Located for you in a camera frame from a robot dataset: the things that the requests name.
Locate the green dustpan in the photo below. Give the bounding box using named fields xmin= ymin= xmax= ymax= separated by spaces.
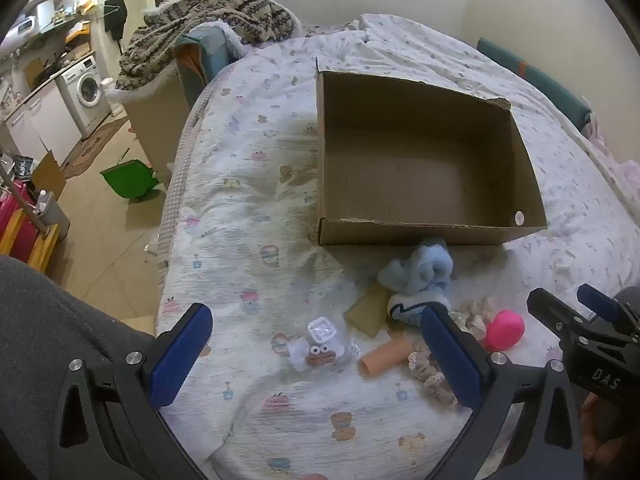
xmin=100 ymin=158 xmax=163 ymax=204

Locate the flat cardboard piece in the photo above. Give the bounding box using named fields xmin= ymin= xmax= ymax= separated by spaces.
xmin=31 ymin=151 xmax=67 ymax=201

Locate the pink ball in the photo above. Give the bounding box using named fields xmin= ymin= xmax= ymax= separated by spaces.
xmin=484 ymin=309 xmax=526 ymax=352

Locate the brown cardboard box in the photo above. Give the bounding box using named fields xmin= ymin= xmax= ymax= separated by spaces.
xmin=315 ymin=57 xmax=548 ymax=247

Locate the pink cloth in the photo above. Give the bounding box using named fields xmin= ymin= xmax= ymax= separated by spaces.
xmin=582 ymin=110 xmax=640 ymax=201

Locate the pink and yellow rack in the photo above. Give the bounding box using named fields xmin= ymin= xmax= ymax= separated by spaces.
xmin=0 ymin=180 xmax=61 ymax=273

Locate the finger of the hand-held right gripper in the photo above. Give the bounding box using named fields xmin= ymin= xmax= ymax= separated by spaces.
xmin=577 ymin=284 xmax=628 ymax=331
xmin=527 ymin=287 xmax=591 ymax=341

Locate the brown patterned rug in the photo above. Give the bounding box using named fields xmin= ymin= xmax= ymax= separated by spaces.
xmin=60 ymin=117 xmax=128 ymax=178

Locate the teal bed side pad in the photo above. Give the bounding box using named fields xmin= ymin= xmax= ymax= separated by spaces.
xmin=476 ymin=37 xmax=591 ymax=131

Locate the light blue fluffy sock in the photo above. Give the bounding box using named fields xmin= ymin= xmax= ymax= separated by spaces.
xmin=377 ymin=237 xmax=457 ymax=293

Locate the beige couch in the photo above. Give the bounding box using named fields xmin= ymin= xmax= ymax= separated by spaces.
xmin=125 ymin=77 xmax=193 ymax=181

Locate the brown patterned knit blanket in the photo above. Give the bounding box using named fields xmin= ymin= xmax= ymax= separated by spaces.
xmin=115 ymin=0 xmax=301 ymax=92

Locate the black hanging garment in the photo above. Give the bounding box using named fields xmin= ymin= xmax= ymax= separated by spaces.
xmin=103 ymin=0 xmax=128 ymax=41

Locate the person's grey trouser leg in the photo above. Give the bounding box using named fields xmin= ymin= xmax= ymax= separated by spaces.
xmin=0 ymin=255 xmax=161 ymax=480

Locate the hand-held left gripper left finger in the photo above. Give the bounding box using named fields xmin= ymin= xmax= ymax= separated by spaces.
xmin=50 ymin=302 xmax=216 ymax=480

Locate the white kitchen cabinet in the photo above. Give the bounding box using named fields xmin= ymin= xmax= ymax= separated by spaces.
xmin=2 ymin=82 xmax=83 ymax=166

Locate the white printed bed quilt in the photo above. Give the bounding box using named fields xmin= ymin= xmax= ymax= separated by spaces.
xmin=155 ymin=12 xmax=640 ymax=480

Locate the person's right hand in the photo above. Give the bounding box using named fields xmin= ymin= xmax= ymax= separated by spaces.
xmin=582 ymin=394 xmax=617 ymax=463

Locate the small cardboard piece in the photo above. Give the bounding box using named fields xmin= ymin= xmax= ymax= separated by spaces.
xmin=344 ymin=285 xmax=396 ymax=337

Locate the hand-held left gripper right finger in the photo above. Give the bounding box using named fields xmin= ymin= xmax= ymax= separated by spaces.
xmin=420 ymin=305 xmax=586 ymax=480

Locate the teal cushion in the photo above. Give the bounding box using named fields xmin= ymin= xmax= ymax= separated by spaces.
xmin=172 ymin=25 xmax=238 ymax=106

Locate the beige lace scrunchie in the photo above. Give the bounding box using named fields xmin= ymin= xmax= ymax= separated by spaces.
xmin=407 ymin=347 xmax=458 ymax=408

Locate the white washing machine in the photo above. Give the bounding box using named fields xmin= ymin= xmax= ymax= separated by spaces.
xmin=55 ymin=55 xmax=112 ymax=136

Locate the grey bin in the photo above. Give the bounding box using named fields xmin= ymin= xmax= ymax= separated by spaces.
xmin=35 ymin=190 xmax=71 ymax=241

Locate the orange tube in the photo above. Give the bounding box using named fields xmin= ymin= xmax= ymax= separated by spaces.
xmin=359 ymin=337 xmax=416 ymax=377

